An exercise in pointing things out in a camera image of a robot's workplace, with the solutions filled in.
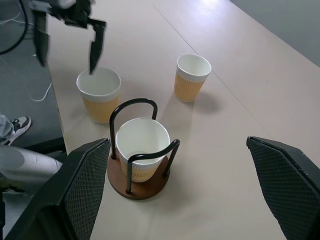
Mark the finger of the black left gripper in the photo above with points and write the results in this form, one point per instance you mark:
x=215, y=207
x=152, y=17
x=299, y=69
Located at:
x=97, y=42
x=41, y=37

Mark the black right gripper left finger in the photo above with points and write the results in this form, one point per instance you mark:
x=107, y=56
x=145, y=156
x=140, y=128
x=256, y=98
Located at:
x=75, y=190

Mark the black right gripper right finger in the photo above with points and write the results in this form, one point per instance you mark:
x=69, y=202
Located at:
x=287, y=185

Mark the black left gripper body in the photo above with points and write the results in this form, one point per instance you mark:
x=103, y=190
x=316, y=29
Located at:
x=76, y=13

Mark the orange white paper cup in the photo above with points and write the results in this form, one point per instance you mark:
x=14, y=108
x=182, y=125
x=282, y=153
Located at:
x=98, y=100
x=191, y=80
x=142, y=150

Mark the silver robot body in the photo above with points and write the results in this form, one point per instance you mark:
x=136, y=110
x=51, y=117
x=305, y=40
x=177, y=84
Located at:
x=27, y=165

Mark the black white sneaker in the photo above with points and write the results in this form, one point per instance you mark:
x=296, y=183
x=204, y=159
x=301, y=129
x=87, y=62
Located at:
x=18, y=127

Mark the grey trouser leg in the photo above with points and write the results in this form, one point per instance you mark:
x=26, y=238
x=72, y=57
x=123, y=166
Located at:
x=4, y=125

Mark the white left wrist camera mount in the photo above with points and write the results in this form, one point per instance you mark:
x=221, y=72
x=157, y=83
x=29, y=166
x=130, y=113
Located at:
x=65, y=3

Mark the black table frame bar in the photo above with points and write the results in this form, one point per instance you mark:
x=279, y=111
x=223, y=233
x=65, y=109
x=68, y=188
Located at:
x=47, y=146

